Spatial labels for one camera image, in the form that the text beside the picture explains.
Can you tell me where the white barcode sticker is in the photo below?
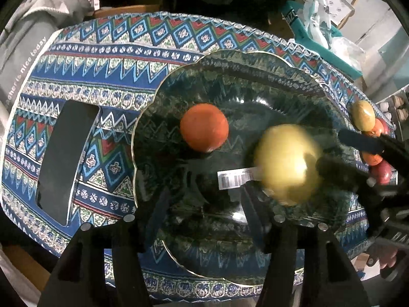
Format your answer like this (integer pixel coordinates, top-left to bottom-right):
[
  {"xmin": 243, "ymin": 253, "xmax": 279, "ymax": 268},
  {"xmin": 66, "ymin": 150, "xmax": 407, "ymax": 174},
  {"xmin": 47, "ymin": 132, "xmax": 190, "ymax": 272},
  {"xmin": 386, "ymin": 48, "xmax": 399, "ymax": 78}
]
[{"xmin": 217, "ymin": 168, "xmax": 259, "ymax": 190}]

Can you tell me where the dark green glass plate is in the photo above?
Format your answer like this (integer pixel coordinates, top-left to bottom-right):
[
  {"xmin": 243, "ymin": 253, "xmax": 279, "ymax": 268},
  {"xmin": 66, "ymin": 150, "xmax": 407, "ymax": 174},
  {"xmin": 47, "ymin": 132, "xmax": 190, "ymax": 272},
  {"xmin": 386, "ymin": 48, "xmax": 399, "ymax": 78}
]
[{"xmin": 131, "ymin": 49, "xmax": 355, "ymax": 287}]

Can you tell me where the white printed plastic bag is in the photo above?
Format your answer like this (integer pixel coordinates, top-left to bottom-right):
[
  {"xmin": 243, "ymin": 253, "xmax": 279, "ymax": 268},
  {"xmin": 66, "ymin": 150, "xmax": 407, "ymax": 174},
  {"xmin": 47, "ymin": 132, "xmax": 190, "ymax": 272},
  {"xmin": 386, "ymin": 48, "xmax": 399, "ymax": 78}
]
[{"xmin": 296, "ymin": 0, "xmax": 339, "ymax": 48}]

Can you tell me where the wooden crate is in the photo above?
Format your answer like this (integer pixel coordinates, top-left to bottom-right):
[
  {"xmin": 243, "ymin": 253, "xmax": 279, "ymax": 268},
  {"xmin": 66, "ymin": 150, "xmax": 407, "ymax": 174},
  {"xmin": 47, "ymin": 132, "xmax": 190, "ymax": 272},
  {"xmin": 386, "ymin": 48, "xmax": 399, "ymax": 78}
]
[{"xmin": 93, "ymin": 5, "xmax": 160, "ymax": 19}]

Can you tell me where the large yellow green pear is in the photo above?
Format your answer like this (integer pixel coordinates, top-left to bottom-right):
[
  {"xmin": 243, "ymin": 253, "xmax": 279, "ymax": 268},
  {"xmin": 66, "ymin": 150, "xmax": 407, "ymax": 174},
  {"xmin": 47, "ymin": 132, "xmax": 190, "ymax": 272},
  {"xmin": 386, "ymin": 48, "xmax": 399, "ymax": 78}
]
[{"xmin": 254, "ymin": 124, "xmax": 323, "ymax": 206}]

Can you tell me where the black smartphone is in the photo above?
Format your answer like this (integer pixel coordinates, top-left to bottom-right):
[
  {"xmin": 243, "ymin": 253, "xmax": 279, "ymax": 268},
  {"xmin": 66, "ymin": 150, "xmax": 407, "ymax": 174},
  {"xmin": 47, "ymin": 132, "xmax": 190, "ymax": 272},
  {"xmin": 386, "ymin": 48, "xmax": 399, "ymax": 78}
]
[{"xmin": 36, "ymin": 100, "xmax": 100, "ymax": 226}]

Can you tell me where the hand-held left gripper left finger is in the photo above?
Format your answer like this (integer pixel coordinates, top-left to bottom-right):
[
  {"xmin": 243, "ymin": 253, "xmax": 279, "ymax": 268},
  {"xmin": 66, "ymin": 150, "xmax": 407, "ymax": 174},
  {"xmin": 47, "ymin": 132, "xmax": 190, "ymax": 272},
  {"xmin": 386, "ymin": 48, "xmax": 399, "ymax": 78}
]
[{"xmin": 38, "ymin": 185, "xmax": 174, "ymax": 307}]

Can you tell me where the blue patterned tablecloth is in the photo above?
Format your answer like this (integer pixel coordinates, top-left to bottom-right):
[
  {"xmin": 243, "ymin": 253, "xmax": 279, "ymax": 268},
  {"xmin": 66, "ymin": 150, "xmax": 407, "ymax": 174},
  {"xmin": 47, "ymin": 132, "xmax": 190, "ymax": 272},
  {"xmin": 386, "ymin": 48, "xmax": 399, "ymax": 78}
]
[{"xmin": 2, "ymin": 11, "xmax": 400, "ymax": 295}]

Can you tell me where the red apple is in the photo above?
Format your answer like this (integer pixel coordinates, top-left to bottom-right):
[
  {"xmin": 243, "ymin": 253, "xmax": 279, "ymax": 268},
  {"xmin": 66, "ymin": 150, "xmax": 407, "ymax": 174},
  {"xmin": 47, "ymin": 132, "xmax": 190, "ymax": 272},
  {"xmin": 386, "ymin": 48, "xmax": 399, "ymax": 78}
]
[
  {"xmin": 364, "ymin": 118, "xmax": 390, "ymax": 136},
  {"xmin": 369, "ymin": 160, "xmax": 395, "ymax": 184}
]

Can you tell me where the clear plastic bag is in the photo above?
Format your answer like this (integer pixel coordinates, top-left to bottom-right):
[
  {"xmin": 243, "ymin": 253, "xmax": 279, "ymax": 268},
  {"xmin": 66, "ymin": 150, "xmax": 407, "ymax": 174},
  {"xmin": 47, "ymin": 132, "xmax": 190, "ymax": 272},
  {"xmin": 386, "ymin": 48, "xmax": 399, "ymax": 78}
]
[{"xmin": 332, "ymin": 37, "xmax": 366, "ymax": 71}]

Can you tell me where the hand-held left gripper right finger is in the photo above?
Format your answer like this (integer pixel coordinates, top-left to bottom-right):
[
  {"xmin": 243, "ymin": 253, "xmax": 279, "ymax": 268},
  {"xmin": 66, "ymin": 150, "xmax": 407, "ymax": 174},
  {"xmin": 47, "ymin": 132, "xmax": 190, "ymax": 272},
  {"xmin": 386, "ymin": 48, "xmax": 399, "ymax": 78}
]
[{"xmin": 241, "ymin": 193, "xmax": 371, "ymax": 307}]

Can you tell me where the teal plastic bin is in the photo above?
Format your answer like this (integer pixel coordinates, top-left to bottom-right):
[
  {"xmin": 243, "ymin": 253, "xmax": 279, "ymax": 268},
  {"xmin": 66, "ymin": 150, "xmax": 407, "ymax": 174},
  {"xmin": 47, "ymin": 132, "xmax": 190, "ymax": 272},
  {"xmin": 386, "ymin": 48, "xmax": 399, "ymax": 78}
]
[{"xmin": 281, "ymin": 0, "xmax": 365, "ymax": 80}]

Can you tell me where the small yellow green pear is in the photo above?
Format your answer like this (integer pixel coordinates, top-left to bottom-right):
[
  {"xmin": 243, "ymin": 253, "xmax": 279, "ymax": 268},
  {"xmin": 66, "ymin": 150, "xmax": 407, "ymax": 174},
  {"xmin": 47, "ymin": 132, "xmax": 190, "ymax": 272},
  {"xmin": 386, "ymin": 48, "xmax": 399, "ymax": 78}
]
[{"xmin": 351, "ymin": 100, "xmax": 376, "ymax": 131}]

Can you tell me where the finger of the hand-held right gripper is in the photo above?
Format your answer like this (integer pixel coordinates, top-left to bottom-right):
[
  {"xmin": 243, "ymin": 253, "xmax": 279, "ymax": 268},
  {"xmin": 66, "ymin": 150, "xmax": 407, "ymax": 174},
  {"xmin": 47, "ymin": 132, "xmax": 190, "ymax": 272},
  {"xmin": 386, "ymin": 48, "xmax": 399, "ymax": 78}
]
[
  {"xmin": 315, "ymin": 157, "xmax": 397, "ymax": 199},
  {"xmin": 338, "ymin": 129, "xmax": 409, "ymax": 180}
]

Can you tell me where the person's right hand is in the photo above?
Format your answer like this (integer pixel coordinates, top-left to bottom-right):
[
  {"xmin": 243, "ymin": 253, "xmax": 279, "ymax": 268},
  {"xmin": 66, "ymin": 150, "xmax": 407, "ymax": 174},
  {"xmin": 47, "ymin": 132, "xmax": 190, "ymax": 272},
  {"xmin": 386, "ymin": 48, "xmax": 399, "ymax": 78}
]
[{"xmin": 380, "ymin": 246, "xmax": 400, "ymax": 272}]

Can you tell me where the orange tangerine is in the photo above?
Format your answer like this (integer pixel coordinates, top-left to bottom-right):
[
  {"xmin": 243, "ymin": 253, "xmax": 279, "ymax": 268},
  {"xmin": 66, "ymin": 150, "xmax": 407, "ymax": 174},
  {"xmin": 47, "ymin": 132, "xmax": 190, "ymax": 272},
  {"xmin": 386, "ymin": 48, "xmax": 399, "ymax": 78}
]
[
  {"xmin": 180, "ymin": 104, "xmax": 230, "ymax": 153},
  {"xmin": 362, "ymin": 152, "xmax": 384, "ymax": 166}
]

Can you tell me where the white shelf with small cups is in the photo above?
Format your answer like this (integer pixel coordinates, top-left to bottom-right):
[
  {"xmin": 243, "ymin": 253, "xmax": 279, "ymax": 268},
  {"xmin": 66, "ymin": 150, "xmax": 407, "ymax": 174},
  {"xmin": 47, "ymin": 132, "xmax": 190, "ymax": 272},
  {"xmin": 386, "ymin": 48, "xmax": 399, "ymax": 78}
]
[{"xmin": 375, "ymin": 85, "xmax": 409, "ymax": 125}]

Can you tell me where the grey printed sweatshirt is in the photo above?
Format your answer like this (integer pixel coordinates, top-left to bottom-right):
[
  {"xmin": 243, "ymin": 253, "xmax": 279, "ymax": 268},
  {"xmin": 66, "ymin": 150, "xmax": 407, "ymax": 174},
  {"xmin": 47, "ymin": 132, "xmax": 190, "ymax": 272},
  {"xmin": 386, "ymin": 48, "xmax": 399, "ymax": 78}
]
[{"xmin": 0, "ymin": 0, "xmax": 96, "ymax": 141}]

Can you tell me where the white patterned box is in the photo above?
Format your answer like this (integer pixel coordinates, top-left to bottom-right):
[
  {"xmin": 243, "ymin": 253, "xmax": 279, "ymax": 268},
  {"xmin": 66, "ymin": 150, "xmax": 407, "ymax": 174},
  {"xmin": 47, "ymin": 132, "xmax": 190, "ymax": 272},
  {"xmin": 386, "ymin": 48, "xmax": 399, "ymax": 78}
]
[{"xmin": 326, "ymin": 0, "xmax": 355, "ymax": 23}]

